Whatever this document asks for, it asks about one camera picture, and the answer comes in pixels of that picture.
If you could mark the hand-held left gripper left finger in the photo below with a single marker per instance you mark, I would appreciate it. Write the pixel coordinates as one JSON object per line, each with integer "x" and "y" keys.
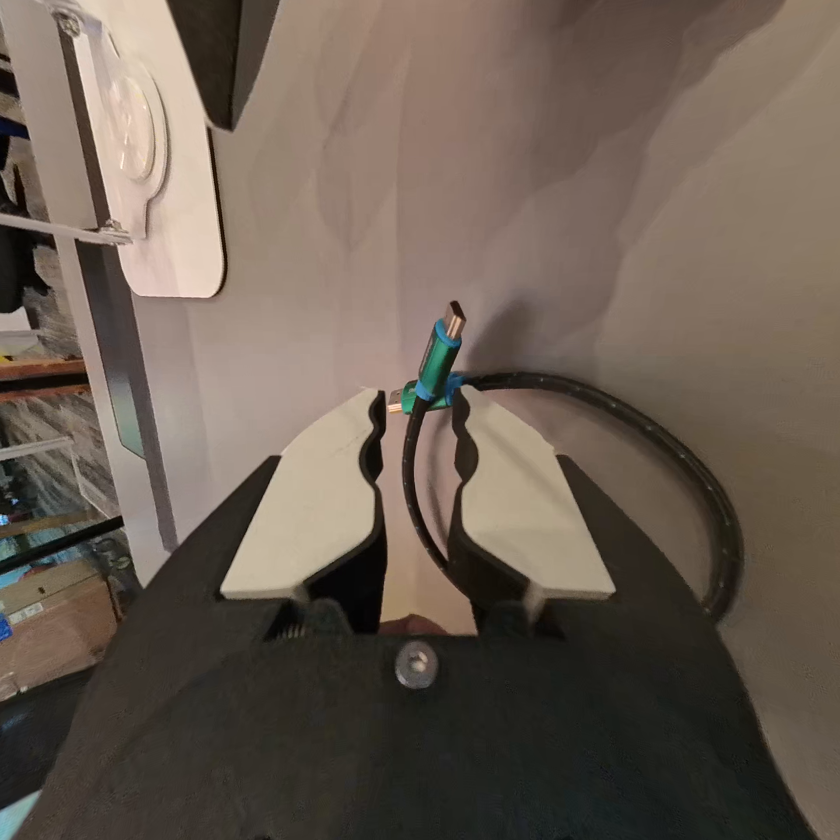
{"x": 308, "y": 505}

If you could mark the white wooden laptop stand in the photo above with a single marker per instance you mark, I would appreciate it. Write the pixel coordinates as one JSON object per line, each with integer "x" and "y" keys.
{"x": 190, "y": 216}

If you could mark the brown cardboard box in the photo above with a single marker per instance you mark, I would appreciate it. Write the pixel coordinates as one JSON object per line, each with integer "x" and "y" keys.
{"x": 59, "y": 623}

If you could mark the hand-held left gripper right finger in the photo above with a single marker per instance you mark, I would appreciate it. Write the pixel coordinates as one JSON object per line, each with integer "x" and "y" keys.
{"x": 531, "y": 518}

